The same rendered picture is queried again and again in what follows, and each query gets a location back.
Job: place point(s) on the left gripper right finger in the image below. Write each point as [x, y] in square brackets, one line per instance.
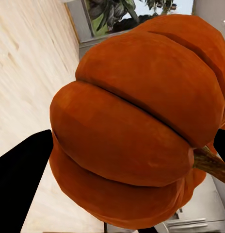
[219, 143]

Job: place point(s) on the fixed window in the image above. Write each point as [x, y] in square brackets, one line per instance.
[94, 20]

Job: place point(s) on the fridge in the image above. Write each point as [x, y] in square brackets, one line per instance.
[204, 213]

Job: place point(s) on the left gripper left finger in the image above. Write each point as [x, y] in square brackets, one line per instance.
[21, 170]

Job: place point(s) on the pumpkin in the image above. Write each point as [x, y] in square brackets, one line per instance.
[133, 135]

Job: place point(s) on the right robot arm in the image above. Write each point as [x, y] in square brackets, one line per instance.
[159, 228]

